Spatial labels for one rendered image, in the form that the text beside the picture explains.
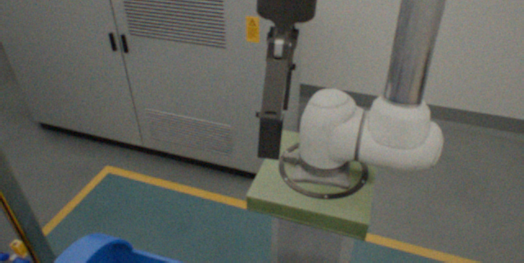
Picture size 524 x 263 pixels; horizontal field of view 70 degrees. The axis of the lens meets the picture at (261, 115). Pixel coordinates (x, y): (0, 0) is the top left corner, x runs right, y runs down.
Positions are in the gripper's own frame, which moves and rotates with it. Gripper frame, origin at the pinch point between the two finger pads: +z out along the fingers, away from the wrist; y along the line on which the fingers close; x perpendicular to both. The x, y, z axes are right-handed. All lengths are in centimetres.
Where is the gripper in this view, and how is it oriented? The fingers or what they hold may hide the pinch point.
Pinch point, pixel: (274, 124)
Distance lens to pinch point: 56.3
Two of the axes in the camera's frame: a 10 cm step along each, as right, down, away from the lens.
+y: 1.4, -5.1, 8.5
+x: -9.9, -1.3, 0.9
